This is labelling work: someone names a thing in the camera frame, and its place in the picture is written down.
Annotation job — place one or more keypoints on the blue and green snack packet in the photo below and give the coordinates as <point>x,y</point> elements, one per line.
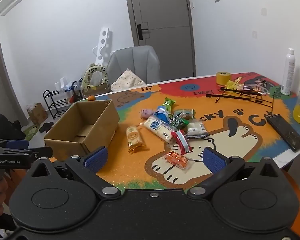
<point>162,113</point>

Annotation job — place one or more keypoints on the tangerine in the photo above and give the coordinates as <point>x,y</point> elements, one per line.
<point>91,98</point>

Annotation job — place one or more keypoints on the white wall plate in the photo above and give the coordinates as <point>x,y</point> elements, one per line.
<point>254,34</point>
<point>263,11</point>

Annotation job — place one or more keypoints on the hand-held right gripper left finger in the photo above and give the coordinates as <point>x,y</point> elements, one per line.
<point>97,158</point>

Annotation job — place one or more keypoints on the red object by shoe rack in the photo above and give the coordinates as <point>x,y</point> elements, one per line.
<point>75,97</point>

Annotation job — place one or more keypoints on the yellow plastic wrappers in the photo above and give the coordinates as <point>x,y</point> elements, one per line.
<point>233,83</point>

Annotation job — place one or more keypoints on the small floor cardboard box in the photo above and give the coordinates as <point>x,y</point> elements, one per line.
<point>37,113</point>

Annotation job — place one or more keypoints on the grey side door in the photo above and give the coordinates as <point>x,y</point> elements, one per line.
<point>0,80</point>

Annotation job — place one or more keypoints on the brown cardboard box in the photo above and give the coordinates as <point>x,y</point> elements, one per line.
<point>65,135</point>

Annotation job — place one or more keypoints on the purple bun packet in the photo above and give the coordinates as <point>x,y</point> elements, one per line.
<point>146,112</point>

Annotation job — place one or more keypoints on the white holed board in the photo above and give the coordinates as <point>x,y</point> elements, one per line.
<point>103,45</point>

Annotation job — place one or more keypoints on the green floor mat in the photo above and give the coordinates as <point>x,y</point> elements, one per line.
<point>31,132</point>

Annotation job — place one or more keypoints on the yellow tape roll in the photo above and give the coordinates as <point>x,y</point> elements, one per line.
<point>223,78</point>

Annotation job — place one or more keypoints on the bright green snack packet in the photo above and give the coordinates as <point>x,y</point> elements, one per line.
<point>169,103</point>

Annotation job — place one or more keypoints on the black metal shoe rack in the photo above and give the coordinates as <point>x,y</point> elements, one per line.
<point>55,103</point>

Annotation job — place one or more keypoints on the dotted white cushion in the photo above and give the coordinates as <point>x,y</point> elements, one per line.
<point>127,80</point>

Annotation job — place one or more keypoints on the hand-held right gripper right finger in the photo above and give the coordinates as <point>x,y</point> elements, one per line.
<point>213,162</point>

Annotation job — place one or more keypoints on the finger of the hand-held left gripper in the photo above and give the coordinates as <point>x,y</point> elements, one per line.
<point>41,151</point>
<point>17,144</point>

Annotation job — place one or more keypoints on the grey room door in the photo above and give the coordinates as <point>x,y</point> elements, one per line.
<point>162,30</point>

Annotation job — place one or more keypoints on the white paper sheets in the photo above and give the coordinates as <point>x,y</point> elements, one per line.
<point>61,83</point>

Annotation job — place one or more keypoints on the clear cake packet green edge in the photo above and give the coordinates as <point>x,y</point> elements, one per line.
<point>186,113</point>

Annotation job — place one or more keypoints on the black slippers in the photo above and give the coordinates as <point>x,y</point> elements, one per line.
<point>46,127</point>

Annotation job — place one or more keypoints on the clear bag of small items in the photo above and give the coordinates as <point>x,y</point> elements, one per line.
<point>255,86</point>

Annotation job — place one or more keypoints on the dark cloth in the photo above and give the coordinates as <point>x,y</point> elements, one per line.
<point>5,126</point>

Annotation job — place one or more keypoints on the white spray bottle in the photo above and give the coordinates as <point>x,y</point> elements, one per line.
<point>288,72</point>

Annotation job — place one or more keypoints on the white pastry packet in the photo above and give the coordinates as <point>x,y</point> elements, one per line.
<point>196,129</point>

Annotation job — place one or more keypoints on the red white blue snack packet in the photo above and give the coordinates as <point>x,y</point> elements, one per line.
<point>181,142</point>

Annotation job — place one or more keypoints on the orange patterned snack packet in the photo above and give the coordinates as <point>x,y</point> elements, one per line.
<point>176,160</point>

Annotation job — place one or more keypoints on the yellow smiley snack packet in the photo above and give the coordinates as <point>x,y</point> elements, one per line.
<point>134,136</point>

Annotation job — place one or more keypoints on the dark green snack packet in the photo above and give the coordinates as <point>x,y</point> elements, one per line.
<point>178,123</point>

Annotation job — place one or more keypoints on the blue bag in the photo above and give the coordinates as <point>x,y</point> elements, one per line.
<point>72,86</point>

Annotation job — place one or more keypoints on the grey padded chair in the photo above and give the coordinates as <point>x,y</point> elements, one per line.
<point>135,62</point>

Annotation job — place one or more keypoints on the long white cracker packet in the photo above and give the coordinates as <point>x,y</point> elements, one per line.
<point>160,129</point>

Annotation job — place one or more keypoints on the black flat rectangular device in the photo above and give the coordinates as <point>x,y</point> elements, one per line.
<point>286,132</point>

